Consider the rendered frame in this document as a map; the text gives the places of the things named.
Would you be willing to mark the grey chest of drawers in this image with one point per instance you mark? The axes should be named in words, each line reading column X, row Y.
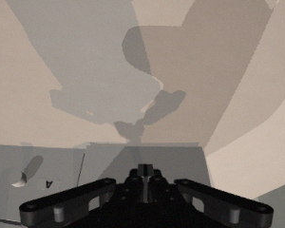
column 79, row 150

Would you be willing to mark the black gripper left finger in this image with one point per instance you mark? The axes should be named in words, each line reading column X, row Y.
column 61, row 209

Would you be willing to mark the grey drawer front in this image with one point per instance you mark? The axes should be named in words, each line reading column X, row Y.
column 47, row 173
column 115, row 162

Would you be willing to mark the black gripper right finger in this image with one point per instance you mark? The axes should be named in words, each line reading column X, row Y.
column 232, row 210

